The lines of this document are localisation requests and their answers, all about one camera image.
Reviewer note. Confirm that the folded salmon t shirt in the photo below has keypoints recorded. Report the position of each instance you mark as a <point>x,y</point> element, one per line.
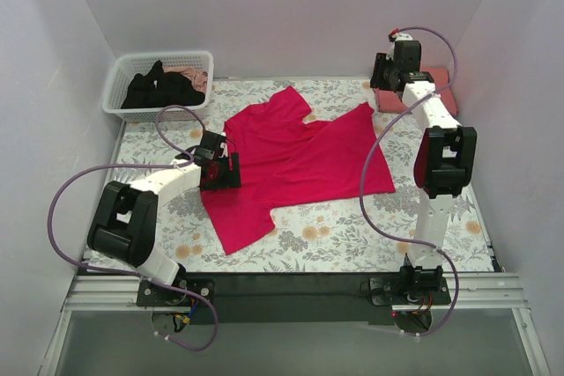
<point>388,102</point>

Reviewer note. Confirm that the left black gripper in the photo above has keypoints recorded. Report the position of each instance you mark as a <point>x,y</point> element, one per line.
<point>233,170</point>

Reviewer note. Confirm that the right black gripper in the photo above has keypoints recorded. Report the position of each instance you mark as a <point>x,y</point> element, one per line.
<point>379,70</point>

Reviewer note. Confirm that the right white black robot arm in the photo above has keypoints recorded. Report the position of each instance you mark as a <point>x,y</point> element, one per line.
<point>442,168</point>

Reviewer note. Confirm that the magenta t shirt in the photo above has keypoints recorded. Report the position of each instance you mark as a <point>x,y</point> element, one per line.
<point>285,162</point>

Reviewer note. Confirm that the white plastic laundry basket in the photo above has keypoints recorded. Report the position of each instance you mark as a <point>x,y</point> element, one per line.
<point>126,67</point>

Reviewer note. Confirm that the light pink t shirt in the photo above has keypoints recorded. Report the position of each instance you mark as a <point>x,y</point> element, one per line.
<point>198,78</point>

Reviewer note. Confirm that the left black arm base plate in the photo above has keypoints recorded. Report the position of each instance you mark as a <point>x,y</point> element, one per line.
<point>176,292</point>

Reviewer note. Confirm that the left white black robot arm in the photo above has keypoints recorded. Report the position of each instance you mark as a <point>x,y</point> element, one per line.
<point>124,224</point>

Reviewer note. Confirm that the black t shirt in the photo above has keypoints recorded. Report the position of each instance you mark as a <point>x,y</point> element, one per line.
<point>158,89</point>

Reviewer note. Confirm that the aluminium frame rail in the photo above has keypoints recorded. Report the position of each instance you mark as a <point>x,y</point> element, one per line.
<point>298,324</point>

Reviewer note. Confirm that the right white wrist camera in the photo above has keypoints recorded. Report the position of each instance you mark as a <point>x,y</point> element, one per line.
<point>396,36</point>

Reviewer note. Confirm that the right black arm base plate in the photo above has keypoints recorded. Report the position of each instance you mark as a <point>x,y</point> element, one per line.
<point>387,290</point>

